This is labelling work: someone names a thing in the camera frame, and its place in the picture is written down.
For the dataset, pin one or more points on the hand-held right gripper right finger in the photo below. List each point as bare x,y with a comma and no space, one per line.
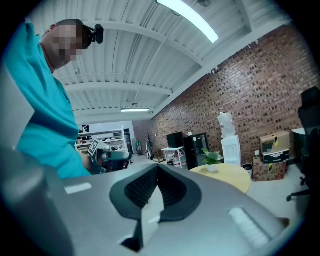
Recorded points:
225,195

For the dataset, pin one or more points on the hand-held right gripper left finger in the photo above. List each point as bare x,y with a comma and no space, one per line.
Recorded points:
95,200

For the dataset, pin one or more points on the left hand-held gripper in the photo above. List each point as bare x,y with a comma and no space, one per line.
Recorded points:
107,155

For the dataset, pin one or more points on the person's left forearm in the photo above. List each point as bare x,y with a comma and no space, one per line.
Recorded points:
86,162

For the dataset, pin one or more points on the black and white box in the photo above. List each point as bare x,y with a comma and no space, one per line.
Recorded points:
276,157

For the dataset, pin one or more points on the black speaker box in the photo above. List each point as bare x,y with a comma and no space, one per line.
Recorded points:
174,140

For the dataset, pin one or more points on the brown cardboard box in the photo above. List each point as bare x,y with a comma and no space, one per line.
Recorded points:
275,141

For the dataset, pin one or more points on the white storage shelf rack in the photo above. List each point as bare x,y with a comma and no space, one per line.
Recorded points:
110,140

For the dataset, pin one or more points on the yellow round table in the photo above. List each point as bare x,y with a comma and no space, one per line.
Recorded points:
230,177

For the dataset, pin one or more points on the white waste bin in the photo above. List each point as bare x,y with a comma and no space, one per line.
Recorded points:
248,169

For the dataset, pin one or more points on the potted green plant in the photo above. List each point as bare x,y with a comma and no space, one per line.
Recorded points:
211,158

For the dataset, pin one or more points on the small ceiling light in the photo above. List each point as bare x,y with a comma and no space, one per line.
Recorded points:
135,110

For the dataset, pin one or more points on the black cabinet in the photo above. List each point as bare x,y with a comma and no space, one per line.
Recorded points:
196,150

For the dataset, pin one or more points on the white water dispenser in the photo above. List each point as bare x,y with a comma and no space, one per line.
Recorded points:
230,140

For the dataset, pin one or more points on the white side table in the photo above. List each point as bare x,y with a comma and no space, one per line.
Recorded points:
172,150

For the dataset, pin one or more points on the person's teal shirt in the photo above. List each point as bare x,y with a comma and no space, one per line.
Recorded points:
45,105

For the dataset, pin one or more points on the black office chair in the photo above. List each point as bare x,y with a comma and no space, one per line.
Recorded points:
308,130

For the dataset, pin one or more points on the person's head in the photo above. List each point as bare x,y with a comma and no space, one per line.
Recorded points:
65,42

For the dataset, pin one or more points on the long ceiling light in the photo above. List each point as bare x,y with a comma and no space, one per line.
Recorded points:
190,17

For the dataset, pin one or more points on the black head-mounted camera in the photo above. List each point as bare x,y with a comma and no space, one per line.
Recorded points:
96,33

